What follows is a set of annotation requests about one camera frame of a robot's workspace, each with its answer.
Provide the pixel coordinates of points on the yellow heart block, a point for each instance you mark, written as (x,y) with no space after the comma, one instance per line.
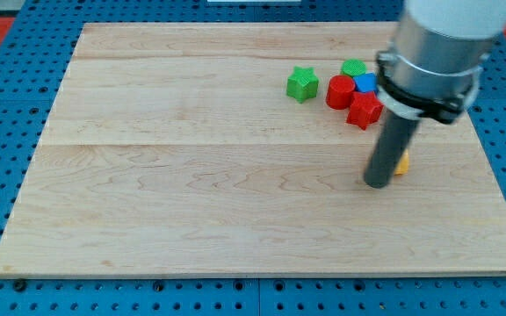
(403,165)

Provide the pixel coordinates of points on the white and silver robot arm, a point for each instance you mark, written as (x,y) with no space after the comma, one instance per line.
(432,65)

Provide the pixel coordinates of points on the blue triangle block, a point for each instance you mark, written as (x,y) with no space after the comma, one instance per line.
(366,83)

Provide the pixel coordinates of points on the light wooden board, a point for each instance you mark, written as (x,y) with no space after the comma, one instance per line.
(172,151)

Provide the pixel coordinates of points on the green star block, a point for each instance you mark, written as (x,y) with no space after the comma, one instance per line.
(302,84)

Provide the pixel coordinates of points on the red cylinder block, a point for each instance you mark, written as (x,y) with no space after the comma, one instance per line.
(340,92)

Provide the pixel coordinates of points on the red star block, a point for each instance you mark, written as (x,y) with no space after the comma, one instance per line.
(365,110)

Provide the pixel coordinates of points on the green cylinder block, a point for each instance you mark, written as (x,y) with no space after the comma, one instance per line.
(353,67)

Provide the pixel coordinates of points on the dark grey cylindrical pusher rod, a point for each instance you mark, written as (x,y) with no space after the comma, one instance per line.
(393,141)

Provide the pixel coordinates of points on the black ring clamp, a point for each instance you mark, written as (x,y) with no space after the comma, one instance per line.
(415,93)

